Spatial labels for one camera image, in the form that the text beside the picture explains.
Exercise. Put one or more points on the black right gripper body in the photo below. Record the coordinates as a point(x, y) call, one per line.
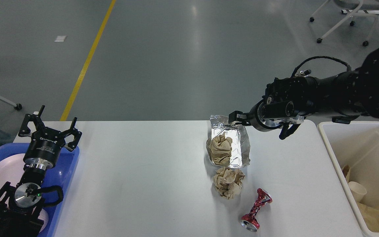
point(267, 117)

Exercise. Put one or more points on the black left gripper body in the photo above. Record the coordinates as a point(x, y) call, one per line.
point(43, 151)

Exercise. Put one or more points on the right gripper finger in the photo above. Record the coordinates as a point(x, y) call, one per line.
point(288, 129)
point(239, 118)

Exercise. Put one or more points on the aluminium foil container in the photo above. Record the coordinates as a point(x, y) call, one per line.
point(240, 145)

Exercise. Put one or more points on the pink plate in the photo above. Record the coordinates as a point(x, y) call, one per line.
point(21, 199)

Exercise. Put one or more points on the brown paper ball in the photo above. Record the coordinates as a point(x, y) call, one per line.
point(228, 182)

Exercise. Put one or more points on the white paper cup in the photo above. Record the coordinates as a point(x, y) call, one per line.
point(358, 190)

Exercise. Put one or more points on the brown paper bag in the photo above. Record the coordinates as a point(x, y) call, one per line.
point(370, 216)

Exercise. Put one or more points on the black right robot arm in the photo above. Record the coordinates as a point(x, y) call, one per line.
point(343, 97)

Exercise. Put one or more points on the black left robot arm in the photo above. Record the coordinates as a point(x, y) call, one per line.
point(33, 127)

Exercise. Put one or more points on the blue plastic tray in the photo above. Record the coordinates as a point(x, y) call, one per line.
point(66, 171)

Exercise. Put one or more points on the beige plastic bin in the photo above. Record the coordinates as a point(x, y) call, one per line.
point(356, 145)

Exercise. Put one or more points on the crushed red can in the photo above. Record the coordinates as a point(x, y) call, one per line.
point(249, 220)

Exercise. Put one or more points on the white floor marker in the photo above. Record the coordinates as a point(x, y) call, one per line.
point(60, 39)

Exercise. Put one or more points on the white chair base bar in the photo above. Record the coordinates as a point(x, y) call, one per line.
point(344, 11)

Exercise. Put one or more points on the white office chair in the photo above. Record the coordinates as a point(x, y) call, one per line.
point(355, 5)

